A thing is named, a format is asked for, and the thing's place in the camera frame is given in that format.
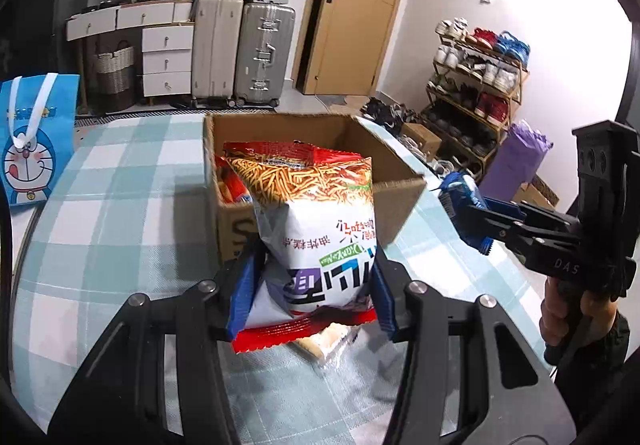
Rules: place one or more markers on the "small brown cardboard box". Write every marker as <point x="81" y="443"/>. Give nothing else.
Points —
<point x="428" y="142"/>

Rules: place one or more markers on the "white drawer desk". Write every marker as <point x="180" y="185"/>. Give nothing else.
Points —
<point x="165" y="32"/>

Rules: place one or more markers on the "white noodle snack bag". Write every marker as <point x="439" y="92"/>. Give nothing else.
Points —
<point x="314" y="211"/>

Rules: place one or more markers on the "blue Doraemon gift bag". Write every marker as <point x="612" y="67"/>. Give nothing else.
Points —
<point x="37" y="134"/>

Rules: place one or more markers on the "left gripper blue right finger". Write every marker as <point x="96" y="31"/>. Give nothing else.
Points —
<point x="382" y="297"/>

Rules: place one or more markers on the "wooden door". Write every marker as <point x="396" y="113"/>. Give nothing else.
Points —
<point x="342" y="45"/>

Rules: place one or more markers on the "wooden shoe rack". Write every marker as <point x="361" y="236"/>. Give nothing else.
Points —
<point x="474" y="91"/>

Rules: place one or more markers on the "silver hard suitcase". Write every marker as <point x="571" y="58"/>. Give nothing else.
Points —
<point x="264" y="45"/>

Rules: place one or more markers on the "person's right hand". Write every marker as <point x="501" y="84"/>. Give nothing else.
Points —
<point x="559" y="318"/>

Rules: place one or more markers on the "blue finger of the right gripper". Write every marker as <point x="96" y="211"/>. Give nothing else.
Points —
<point x="469" y="222"/>
<point x="509" y="209"/>

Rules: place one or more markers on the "clear cracker pack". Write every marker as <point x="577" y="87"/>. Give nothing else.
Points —
<point x="328" y="344"/>

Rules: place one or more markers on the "black refrigerator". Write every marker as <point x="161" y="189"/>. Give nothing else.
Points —
<point x="33" y="37"/>

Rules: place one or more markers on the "plaid teal tablecloth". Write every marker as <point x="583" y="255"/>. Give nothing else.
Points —
<point x="130" y="215"/>

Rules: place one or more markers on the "small blue Oreo packet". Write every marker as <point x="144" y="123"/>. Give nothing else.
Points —
<point x="457" y="192"/>

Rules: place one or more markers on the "beige hard suitcase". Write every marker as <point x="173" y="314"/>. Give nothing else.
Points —
<point x="216" y="36"/>

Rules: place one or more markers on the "woven laundry basket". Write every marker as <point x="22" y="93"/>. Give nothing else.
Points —
<point x="115" y="79"/>

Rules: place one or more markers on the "purple plastic bag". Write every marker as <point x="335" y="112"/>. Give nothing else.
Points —
<point x="516" y="161"/>

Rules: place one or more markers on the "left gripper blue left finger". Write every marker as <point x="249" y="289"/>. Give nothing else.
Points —
<point x="242" y="296"/>

